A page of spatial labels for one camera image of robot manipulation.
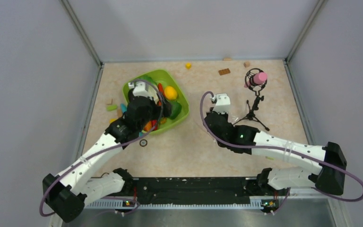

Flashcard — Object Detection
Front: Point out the green toy lettuce leaf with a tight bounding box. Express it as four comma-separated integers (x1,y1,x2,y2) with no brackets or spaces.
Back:
139,75,157,86

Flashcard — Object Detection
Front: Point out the yellow toy lemon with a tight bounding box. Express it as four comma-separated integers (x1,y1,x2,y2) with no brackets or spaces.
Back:
164,86,178,101

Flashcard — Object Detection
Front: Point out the orange toy carrot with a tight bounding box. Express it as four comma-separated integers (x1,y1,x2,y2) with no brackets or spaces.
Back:
157,83,164,99

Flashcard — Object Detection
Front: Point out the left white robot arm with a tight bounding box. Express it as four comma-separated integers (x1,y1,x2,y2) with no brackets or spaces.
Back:
40,96,173,223

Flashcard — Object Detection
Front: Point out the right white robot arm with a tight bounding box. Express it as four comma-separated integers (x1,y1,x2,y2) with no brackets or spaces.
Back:
200,111,347,196

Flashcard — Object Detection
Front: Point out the cyan toy piece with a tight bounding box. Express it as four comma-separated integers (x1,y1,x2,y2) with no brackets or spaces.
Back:
120,103,127,114

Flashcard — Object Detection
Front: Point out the orange toy fruit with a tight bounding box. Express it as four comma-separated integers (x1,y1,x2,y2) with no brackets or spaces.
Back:
143,120,157,132

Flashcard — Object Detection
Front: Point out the brown toy block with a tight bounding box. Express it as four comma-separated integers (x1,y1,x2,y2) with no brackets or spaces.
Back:
116,108,123,118

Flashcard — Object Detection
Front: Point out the small tan block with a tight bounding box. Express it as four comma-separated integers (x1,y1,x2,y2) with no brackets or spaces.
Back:
105,99,113,105

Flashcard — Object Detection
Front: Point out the green toy pepper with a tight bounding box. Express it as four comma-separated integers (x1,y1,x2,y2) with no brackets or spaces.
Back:
169,101,182,120

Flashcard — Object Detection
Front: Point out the green plastic bowl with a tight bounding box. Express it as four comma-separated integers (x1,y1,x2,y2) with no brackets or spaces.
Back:
122,69,190,135

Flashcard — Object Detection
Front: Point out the brown toy brick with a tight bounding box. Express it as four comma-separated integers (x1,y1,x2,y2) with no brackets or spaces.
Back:
218,68,231,76

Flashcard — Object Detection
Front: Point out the pink microphone on tripod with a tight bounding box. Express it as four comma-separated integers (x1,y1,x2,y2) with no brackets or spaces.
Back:
233,68,270,131

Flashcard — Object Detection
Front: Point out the tan wooden block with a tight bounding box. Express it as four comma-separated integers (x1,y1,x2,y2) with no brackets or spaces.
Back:
243,61,250,68

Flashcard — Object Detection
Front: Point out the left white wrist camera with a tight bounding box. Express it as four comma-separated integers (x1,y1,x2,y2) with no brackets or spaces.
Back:
128,81,153,98

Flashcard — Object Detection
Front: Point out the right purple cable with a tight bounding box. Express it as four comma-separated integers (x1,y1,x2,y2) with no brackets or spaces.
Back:
199,91,363,202

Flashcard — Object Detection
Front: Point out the purple cable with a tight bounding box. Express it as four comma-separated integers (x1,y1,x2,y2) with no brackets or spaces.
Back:
39,79,165,218
199,91,363,202

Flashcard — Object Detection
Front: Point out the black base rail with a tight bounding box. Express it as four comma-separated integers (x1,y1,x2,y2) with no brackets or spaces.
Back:
123,177,265,205

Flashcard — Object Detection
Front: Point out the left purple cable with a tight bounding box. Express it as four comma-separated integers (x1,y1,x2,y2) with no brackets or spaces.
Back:
39,79,165,218

